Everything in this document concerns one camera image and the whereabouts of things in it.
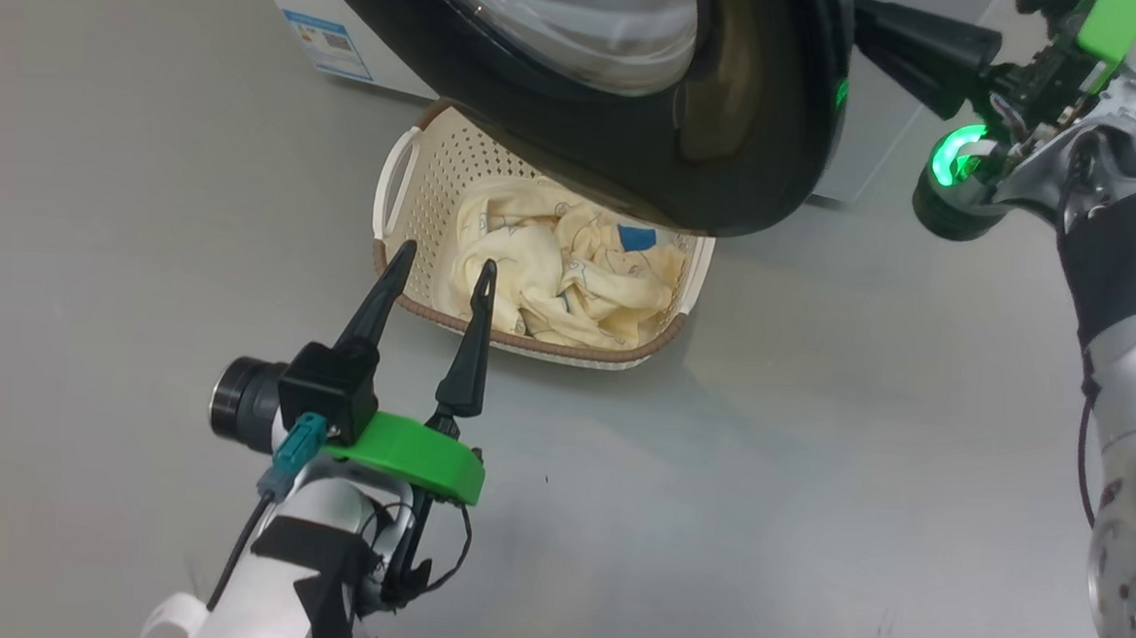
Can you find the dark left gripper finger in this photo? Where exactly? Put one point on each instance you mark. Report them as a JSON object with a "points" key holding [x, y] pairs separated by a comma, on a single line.
{"points": [[468, 362], [374, 309]]}

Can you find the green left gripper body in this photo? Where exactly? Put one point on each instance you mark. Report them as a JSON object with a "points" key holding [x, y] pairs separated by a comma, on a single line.
{"points": [[405, 451]]}

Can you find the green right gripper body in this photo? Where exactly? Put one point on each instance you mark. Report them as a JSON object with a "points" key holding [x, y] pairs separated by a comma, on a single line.
{"points": [[1113, 32]]}

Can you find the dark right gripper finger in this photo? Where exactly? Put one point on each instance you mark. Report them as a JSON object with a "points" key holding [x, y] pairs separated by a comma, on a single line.
{"points": [[932, 61]]}

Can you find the pale yellow printed garment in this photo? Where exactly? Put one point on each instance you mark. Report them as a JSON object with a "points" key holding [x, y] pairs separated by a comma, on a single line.
{"points": [[628, 283]]}

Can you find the black round glass washer door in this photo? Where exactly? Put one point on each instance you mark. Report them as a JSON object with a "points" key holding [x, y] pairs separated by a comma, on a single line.
{"points": [[731, 172]]}

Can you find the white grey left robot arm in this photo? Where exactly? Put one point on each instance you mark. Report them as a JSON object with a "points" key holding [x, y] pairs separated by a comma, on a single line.
{"points": [[272, 585]]}

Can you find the cream perforated laundry basket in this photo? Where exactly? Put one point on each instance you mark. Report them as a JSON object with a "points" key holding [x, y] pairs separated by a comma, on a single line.
{"points": [[419, 185]]}

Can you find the white front-load washing machine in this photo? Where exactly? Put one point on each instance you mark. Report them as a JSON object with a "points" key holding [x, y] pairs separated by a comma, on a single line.
{"points": [[387, 57]]}

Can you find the black right wrist cylinder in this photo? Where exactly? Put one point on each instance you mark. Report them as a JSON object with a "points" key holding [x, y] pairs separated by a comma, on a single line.
{"points": [[943, 207]]}

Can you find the black wrist cylinder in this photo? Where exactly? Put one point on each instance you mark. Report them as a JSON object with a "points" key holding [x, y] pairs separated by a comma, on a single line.
{"points": [[943, 207], [243, 404]]}

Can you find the black left wrist cylinder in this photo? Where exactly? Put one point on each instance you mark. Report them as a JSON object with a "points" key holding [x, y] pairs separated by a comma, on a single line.
{"points": [[243, 404]]}

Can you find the blue energy label sticker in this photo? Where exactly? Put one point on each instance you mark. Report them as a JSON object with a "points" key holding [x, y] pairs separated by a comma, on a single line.
{"points": [[329, 46]]}

